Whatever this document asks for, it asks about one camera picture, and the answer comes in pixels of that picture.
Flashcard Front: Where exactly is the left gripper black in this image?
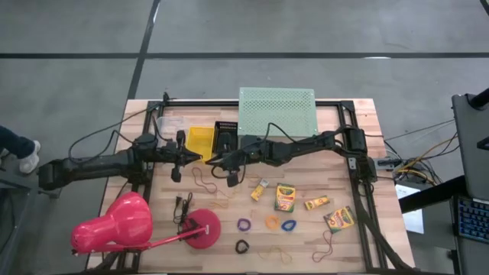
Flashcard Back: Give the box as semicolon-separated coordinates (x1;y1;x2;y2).
160;130;203;183

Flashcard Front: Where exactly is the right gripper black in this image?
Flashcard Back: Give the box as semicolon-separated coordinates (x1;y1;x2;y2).
206;132;249;188

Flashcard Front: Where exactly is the red rubber band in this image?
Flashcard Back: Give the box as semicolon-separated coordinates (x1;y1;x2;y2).
190;166;219;195
311;228;335;264

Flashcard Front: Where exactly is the small yellow crayon box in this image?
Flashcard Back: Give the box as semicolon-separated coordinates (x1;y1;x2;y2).
250;178;270;202
303;195;331;212

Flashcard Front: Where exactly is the large Crayola crayon box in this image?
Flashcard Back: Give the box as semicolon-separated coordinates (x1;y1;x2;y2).
274;182;297;214

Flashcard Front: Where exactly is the red desk lamp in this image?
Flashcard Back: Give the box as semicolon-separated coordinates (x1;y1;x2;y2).
70;191;222;257

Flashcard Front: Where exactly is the yellow plastic basket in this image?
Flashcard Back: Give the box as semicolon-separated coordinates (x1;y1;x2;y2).
185;125;216;163

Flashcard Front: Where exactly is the black plastic basket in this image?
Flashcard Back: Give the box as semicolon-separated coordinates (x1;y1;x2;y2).
212;120;239;154

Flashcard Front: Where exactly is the clear plastic bin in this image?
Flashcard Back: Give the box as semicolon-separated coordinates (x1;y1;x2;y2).
154;115;189;150

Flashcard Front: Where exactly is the green perforated metal shelf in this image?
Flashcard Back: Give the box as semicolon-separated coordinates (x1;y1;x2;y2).
237;86;319;139

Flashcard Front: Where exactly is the medium Crayola crayon box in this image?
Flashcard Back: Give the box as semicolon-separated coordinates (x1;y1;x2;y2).
322;205;356;235

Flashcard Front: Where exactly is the person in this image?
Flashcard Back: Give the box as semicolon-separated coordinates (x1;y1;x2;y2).
0;125;41;175

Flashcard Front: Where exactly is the grey metal stand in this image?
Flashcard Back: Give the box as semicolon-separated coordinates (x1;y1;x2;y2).
0;167;62;268

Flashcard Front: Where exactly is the white paper sheet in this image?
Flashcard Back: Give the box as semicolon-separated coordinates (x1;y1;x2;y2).
394;183;426;235

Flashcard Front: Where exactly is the black support beam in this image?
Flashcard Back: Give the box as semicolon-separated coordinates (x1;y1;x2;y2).
398;174;468;214

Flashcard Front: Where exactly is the grey laptop lit keyboard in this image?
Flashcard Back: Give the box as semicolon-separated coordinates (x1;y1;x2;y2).
452;93;489;245

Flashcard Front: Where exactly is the black lamp power cord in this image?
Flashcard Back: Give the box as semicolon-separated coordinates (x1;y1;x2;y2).
172;191;194;235

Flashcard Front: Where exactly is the purple coil wrist keychain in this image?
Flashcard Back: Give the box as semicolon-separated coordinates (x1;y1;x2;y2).
236;217;253;233

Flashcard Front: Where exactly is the orange coil wrist keychain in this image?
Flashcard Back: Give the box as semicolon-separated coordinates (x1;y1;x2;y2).
264;214;282;231

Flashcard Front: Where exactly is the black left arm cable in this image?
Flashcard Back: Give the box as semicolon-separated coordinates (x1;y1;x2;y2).
67;91;180;161

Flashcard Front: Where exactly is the black coil wrist keychain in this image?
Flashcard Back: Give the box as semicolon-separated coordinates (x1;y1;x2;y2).
234;238;251;255

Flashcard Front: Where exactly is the blue coil wrist keychain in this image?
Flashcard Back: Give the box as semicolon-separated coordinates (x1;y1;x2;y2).
280;218;298;233

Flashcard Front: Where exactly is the yellow floor cable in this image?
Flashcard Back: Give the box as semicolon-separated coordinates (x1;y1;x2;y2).
395;135;459;184

